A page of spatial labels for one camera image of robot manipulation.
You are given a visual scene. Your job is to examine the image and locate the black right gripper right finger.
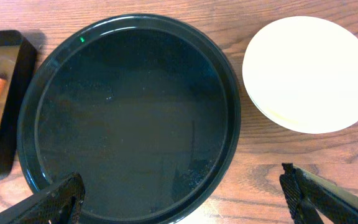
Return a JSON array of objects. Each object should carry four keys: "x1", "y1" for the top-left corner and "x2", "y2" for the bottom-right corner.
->
[{"x1": 279, "y1": 163, "x2": 358, "y2": 224}]

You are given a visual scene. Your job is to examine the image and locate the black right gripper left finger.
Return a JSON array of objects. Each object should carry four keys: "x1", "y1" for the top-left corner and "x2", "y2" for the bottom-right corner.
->
[{"x1": 0, "y1": 172, "x2": 85, "y2": 224}]

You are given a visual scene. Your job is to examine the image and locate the yellow plate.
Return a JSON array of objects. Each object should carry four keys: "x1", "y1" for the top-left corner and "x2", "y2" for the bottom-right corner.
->
[{"x1": 242, "y1": 16, "x2": 358, "y2": 134}]

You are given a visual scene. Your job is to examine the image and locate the black round tray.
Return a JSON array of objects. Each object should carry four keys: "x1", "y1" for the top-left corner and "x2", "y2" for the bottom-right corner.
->
[{"x1": 17, "y1": 14, "x2": 241, "y2": 223}]

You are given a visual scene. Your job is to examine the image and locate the black rectangular water tray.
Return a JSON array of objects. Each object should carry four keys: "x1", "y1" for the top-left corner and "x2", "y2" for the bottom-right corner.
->
[{"x1": 0, "y1": 30, "x2": 37, "y2": 180}]

